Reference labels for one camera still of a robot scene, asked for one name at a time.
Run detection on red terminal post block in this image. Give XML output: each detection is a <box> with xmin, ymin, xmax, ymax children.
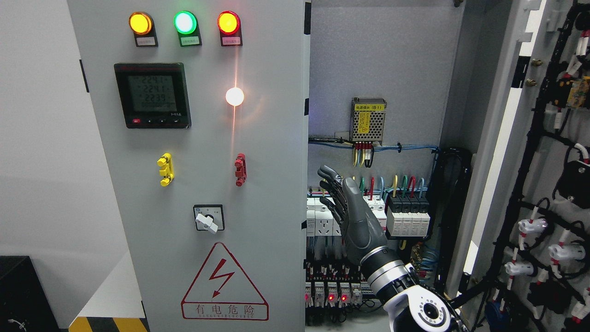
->
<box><xmin>234</xmin><ymin>153</ymin><xmax>247</xmax><ymax>187</ymax></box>

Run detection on black surge protector modules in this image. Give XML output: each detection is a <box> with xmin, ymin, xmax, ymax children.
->
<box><xmin>386</xmin><ymin>196</ymin><xmax>432</xmax><ymax>240</ymax></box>

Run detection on white socket breaker row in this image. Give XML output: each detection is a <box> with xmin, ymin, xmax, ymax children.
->
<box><xmin>307</xmin><ymin>197</ymin><xmax>386</xmax><ymax>236</ymax></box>

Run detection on perforated metal power supply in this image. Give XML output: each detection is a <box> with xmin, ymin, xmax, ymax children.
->
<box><xmin>349</xmin><ymin>97</ymin><xmax>387</xmax><ymax>142</ymax></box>

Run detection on black right cable conduit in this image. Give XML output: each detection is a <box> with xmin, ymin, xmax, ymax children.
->
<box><xmin>432</xmin><ymin>147</ymin><xmax>473</xmax><ymax>296</ymax></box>

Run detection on red electric hazard warning sticker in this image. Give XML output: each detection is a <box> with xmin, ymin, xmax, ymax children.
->
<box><xmin>181</xmin><ymin>242</ymin><xmax>268</xmax><ymax>321</ymax></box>

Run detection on white rotary selector switch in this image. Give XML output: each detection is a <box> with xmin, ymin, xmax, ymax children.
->
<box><xmin>193</xmin><ymin>204</ymin><xmax>225</xmax><ymax>234</ymax></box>

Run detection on black digital power meter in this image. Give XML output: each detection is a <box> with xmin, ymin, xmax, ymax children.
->
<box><xmin>114</xmin><ymin>62</ymin><xmax>191</xmax><ymax>129</ymax></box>

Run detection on white indicator lamp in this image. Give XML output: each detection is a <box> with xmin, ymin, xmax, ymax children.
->
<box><xmin>225</xmin><ymin>87</ymin><xmax>245</xmax><ymax>107</ymax></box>

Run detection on green indicator lamp left door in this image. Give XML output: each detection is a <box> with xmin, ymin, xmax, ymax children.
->
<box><xmin>173</xmin><ymin>11</ymin><xmax>202</xmax><ymax>47</ymax></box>

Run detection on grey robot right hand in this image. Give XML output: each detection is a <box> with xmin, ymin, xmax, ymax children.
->
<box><xmin>318</xmin><ymin>166</ymin><xmax>396</xmax><ymax>271</ymax></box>

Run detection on yellow indicator lamp left door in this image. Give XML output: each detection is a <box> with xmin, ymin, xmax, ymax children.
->
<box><xmin>128</xmin><ymin>12</ymin><xmax>158</xmax><ymax>47</ymax></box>

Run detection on red indicator lamp left door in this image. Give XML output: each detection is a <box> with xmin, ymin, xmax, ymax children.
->
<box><xmin>217</xmin><ymin>11</ymin><xmax>243</xmax><ymax>47</ymax></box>

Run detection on lower relay terminal row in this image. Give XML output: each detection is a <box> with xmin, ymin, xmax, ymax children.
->
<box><xmin>303</xmin><ymin>259</ymin><xmax>377</xmax><ymax>309</ymax></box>

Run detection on yellow terminal post block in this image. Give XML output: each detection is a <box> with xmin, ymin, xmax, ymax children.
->
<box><xmin>157</xmin><ymin>153</ymin><xmax>175</xmax><ymax>187</ymax></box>

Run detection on grey cabinet door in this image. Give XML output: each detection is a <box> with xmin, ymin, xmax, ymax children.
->
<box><xmin>439</xmin><ymin>0</ymin><xmax>589</xmax><ymax>332</ymax></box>
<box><xmin>68</xmin><ymin>0</ymin><xmax>309</xmax><ymax>332</ymax></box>

